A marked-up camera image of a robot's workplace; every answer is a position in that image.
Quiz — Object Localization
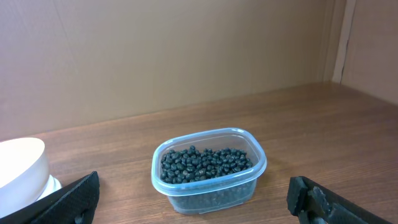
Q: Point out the clear plastic bean container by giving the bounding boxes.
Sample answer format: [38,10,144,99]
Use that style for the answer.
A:
[151,128,267,215]

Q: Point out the white digital kitchen scale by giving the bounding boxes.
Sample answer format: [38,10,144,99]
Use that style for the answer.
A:
[36,175,62,201]

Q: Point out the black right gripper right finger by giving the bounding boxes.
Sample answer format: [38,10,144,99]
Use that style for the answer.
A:
[287,176,390,224]

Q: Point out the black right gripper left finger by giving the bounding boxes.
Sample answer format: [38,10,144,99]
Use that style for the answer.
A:
[1,171,100,224]

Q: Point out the black beans in container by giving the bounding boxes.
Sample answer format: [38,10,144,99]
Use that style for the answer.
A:
[160,145,253,184]

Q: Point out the white bowl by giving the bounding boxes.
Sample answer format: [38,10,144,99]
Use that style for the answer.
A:
[1,138,50,217]

